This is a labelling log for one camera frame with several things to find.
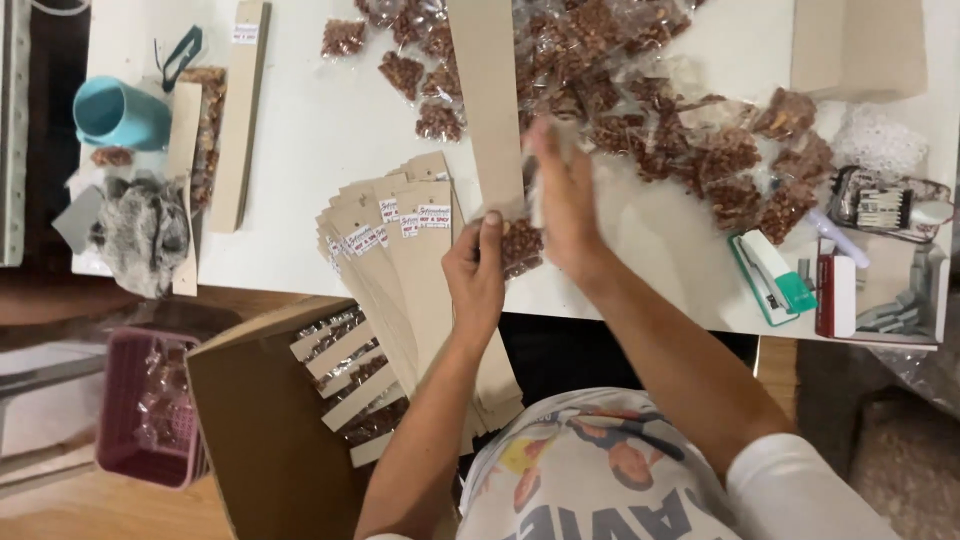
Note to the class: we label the wide brown cardboard sheet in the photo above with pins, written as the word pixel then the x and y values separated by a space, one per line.
pixel 859 45

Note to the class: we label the white cardboard tray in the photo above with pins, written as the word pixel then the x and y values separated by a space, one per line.
pixel 885 277

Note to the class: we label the cardboard strip with nut packets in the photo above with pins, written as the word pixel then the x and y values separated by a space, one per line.
pixel 196 135

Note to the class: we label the person's left hand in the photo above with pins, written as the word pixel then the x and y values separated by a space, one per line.
pixel 472 285

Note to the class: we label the person's right hand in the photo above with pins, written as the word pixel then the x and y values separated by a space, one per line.
pixel 570 217

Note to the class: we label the heap of grey staple strips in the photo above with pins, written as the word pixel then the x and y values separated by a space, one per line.
pixel 900 304

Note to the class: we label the small clear peanut bag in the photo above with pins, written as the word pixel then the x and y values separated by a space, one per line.
pixel 523 246

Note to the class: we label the light blue plastic cup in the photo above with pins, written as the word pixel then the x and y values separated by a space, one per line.
pixel 120 114

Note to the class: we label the white metal shelf frame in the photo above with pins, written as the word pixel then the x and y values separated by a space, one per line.
pixel 13 135

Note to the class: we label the person's right fingers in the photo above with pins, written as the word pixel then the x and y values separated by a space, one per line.
pixel 549 165

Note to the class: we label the crumpled clear plastic wrappers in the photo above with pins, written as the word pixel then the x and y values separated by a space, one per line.
pixel 166 397

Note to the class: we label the white bubbled plastic bag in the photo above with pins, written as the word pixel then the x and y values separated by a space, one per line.
pixel 879 142

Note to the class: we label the stack of labelled cardboard strips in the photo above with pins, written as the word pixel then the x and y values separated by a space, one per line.
pixel 397 262

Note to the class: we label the grey card piece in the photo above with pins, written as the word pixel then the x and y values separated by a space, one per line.
pixel 77 219

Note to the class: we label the clear plastic container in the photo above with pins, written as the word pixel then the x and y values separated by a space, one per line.
pixel 889 204

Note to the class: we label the red staple box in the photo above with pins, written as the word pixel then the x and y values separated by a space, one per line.
pixel 834 296

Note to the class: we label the grey crumpled cloth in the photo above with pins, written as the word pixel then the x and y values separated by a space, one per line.
pixel 142 232

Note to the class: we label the long plain cardboard strip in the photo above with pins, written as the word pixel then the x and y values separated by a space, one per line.
pixel 487 97

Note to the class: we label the pile of clear nut packets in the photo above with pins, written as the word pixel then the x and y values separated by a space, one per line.
pixel 675 142

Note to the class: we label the green and white stapler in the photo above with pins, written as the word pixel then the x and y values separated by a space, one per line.
pixel 772 281

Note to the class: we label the labelled cardboard strip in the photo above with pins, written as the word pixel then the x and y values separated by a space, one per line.
pixel 240 127

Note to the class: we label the row of packed nut strips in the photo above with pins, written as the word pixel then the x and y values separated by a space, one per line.
pixel 352 382

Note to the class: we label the white marker pen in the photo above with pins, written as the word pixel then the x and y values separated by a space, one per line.
pixel 838 236

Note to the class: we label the person's white printed shirt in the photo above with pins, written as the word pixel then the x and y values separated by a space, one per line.
pixel 600 480

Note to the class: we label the brown cardboard box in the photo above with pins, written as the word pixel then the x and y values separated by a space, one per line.
pixel 262 435

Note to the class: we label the pink plastic basket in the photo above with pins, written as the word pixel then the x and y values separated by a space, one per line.
pixel 124 420

